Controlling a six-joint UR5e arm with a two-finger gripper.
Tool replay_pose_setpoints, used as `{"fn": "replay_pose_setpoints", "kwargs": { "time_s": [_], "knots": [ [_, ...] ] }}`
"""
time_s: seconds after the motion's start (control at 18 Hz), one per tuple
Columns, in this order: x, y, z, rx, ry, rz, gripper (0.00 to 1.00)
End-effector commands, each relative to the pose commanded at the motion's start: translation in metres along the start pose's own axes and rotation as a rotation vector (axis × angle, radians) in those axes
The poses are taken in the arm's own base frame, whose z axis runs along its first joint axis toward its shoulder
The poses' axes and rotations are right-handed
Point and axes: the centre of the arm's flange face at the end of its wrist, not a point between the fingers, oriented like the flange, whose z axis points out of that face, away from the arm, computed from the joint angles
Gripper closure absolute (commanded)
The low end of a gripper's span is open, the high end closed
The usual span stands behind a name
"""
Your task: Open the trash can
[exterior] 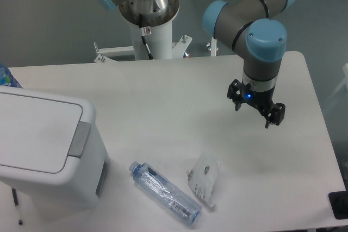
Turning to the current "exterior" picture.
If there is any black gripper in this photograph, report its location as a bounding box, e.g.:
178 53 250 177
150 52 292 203
227 79 285 129

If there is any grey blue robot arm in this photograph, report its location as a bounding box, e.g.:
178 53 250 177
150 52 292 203
98 0 295 126

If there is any white trash can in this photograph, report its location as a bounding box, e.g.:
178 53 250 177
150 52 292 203
1 87 110 208

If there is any white trash can lid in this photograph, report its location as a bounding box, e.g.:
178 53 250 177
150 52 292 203
1 92 96 174

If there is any clear plastic packaging bag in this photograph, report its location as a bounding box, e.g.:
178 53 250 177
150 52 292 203
187 152 221 211

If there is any empty clear plastic bottle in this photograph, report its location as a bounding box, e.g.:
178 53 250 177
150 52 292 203
129 161 202 225

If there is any black device at table edge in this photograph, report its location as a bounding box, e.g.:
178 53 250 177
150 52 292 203
328 191 347 220

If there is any blue labelled water bottle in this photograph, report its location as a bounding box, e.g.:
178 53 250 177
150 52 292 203
1 64 22 88

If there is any black pen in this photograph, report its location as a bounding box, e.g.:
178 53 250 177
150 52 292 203
11 188 23 225

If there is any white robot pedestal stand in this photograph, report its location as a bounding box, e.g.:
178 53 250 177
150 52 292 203
93 0 220 64

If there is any black cable on pedestal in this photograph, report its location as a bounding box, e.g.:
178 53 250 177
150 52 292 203
138 13 156 60

